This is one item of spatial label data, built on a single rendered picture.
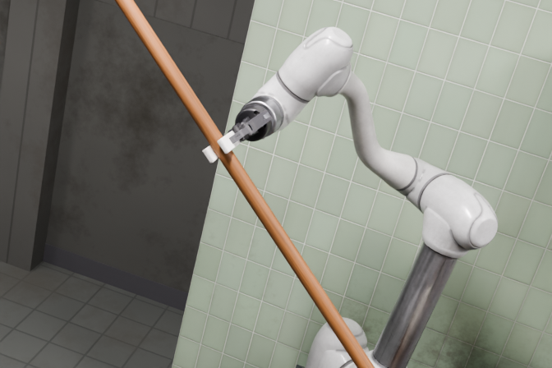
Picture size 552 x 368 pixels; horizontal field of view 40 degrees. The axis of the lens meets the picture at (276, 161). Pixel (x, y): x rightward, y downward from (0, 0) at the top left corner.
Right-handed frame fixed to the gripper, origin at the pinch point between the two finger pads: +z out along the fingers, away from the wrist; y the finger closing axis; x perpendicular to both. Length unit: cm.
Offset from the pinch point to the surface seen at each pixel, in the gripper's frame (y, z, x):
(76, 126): 181, -216, 45
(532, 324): -1, -120, -115
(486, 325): 14, -120, -109
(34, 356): 224, -139, -42
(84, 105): 169, -216, 52
